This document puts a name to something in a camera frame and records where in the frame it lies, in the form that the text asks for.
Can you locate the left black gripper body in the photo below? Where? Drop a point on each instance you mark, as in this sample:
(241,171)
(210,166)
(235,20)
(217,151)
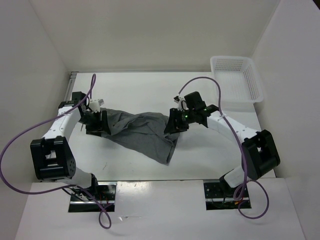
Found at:
(93,122)

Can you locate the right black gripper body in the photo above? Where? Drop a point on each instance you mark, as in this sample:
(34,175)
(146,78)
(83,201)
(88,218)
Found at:
(182,118)

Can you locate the grey shorts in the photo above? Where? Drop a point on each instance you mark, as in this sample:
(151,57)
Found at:
(143,133)

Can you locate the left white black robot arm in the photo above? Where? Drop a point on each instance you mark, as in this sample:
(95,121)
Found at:
(84,179)

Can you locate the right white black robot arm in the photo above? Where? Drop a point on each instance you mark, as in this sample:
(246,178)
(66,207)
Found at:
(258,150)

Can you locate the white perforated plastic basket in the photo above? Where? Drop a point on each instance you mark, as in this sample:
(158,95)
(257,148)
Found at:
(238,78)

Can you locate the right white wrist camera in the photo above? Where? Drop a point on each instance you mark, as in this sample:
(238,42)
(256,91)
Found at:
(181,103)

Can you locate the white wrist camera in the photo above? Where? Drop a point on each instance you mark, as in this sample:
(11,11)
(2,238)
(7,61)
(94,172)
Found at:
(181,103)
(95,105)

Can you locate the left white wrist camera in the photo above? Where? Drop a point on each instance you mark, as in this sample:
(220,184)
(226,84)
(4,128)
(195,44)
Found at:
(95,105)

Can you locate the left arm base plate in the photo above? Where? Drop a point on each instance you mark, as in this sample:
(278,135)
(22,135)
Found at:
(104,193)

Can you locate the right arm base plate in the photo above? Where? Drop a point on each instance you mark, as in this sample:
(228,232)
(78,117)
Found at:
(217,199)

